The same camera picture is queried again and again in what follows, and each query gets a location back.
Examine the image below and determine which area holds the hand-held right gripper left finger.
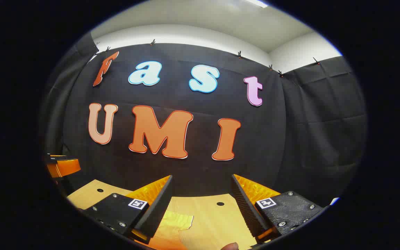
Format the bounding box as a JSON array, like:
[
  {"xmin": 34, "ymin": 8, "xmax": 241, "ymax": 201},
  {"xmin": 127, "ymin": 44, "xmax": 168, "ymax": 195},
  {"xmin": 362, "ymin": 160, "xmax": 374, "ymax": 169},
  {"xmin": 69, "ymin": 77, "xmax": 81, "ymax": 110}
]
[{"xmin": 81, "ymin": 175, "xmax": 173, "ymax": 244}]

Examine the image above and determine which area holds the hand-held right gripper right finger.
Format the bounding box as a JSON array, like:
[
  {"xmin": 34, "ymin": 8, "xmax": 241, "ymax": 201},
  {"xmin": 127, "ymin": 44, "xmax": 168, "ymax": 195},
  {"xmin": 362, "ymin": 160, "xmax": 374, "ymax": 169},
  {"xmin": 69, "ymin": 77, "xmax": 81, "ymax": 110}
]
[{"xmin": 231, "ymin": 174, "xmax": 325, "ymax": 245}]

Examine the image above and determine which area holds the orange T-shirt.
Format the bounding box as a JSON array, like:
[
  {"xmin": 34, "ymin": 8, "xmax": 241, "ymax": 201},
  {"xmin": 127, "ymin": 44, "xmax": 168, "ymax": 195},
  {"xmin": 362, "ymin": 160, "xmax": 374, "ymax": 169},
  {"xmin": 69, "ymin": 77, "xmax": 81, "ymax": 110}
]
[{"xmin": 136, "ymin": 209, "xmax": 195, "ymax": 250}]

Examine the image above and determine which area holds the black backdrop cloth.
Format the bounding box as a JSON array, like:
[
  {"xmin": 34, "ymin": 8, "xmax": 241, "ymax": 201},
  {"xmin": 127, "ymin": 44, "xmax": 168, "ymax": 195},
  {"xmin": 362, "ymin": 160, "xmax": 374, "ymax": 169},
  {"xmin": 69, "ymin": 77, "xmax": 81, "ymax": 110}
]
[{"xmin": 40, "ymin": 32, "xmax": 368, "ymax": 209}]

